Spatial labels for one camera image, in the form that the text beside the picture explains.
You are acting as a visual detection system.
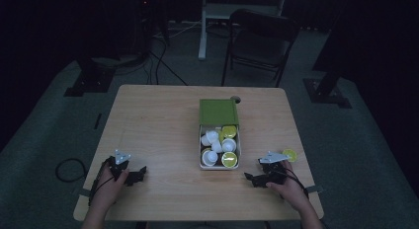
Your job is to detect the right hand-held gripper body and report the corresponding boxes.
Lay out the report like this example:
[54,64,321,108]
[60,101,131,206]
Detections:
[258,151,291,186]

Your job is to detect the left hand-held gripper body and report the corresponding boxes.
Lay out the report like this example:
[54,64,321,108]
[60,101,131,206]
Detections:
[105,149,132,186]

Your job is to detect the white box drawer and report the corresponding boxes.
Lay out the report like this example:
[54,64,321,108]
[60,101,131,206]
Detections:
[199,123,242,171]

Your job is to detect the pile of small capsules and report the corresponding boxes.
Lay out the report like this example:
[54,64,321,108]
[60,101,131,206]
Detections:
[201,124,239,168]

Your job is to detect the person's right hand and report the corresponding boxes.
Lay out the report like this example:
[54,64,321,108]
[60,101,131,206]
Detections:
[266,161,312,213]

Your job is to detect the person's left hand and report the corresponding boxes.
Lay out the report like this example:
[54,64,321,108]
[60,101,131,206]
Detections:
[90,163,130,212]

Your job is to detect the black stand base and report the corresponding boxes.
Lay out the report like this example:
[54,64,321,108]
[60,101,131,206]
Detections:
[303,57,353,109]
[63,57,117,98]

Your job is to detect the dark equipment tower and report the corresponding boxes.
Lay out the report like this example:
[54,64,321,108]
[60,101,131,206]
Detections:
[131,0,171,56]

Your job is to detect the black folding chair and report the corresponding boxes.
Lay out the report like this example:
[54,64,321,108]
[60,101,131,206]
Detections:
[220,9,301,88]

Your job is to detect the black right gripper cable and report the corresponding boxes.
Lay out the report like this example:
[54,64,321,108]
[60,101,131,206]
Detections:
[280,168,310,200]

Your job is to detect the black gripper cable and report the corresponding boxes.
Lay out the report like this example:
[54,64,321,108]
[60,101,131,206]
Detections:
[280,168,310,200]
[88,158,115,207]

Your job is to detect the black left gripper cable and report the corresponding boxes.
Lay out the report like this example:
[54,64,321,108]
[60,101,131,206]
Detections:
[88,158,115,207]

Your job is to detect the black cable loop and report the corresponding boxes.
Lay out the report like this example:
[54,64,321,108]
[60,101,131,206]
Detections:
[54,158,88,184]

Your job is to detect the black floor cables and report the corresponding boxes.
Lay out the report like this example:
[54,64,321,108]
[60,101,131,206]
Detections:
[144,35,190,87]

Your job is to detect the white floor cable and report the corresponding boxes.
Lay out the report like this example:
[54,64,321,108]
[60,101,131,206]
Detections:
[154,21,203,39]

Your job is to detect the white desk frame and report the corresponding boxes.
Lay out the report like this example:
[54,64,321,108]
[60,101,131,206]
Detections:
[198,0,288,61]

